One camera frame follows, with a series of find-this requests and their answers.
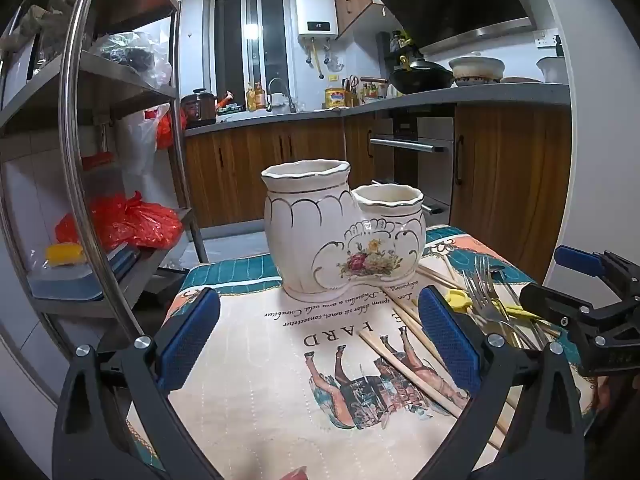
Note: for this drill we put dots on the printed tablecloth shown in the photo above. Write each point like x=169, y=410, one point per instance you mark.
x=280, y=360

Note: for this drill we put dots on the metal shelf rack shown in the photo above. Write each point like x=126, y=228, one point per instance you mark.
x=125, y=80

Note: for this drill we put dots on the seasoning bottles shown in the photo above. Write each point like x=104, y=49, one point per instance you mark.
x=374, y=91

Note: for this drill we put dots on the clear plastic storage box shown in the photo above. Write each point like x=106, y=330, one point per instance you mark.
x=95, y=280

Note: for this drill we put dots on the white plastic bag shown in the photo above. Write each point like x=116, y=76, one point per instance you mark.
x=137, y=155

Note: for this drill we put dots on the small metal fork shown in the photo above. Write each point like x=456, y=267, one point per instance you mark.
x=475, y=300

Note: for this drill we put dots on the hanging red plastic bag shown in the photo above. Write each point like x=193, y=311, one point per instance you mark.
x=165, y=127

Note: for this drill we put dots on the dark pressure cooker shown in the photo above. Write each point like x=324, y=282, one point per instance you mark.
x=199, y=107

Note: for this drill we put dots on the white ceramic pot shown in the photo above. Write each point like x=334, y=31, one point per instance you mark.
x=477, y=67

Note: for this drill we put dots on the black range hood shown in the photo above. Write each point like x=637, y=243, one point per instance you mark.
x=450, y=0

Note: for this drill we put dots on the clear bag with dark contents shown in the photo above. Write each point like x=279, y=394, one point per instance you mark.
x=130, y=52

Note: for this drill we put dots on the yellow cooking oil bottle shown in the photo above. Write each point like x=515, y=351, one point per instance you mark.
x=335, y=98

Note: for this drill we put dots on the amber bottles by sink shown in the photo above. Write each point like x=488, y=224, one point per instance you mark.
x=255, y=99

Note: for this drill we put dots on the wall power socket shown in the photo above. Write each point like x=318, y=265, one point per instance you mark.
x=546, y=39

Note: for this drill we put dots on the knife block with scissors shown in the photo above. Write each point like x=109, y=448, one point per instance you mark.
x=351, y=92

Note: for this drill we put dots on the person's right hand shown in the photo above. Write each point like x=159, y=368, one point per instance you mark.
x=604, y=395

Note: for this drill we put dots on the crumpled red plastic bag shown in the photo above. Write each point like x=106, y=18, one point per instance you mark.
x=130, y=222

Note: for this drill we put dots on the person's left hand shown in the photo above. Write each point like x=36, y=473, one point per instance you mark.
x=295, y=474

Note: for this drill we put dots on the grey kitchen countertop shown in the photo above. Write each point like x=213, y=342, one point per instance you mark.
x=450, y=97

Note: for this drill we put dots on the orange plastic item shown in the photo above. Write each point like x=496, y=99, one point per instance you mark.
x=227, y=102

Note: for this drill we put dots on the metal sink faucet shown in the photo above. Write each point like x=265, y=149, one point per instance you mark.
x=290, y=97

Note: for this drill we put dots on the built-in steel oven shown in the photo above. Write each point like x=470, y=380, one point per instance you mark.
x=410, y=160

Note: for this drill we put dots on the large metal fork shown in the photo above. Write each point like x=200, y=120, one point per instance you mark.
x=487, y=305

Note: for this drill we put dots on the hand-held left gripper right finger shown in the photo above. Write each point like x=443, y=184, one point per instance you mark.
x=450, y=340

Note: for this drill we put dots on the yellow plastic spoon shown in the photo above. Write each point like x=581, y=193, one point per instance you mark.
x=457, y=298

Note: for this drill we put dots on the white water heater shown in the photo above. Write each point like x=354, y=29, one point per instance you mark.
x=316, y=10

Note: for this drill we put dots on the wooden base cabinets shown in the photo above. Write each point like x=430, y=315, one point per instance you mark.
x=500, y=185

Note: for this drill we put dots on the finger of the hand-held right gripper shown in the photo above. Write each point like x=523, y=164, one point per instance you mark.
x=575, y=260
x=550, y=305

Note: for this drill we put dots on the black wok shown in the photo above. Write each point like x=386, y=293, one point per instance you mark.
x=422, y=79

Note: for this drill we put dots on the white floral ceramic utensil holder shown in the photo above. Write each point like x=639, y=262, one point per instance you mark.
x=310, y=230

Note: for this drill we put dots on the yellow object in clear box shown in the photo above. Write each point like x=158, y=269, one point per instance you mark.
x=64, y=254

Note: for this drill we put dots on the kitchen window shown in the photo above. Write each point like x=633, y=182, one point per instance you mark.
x=250, y=40

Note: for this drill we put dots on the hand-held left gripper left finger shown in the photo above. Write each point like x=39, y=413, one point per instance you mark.
x=190, y=335

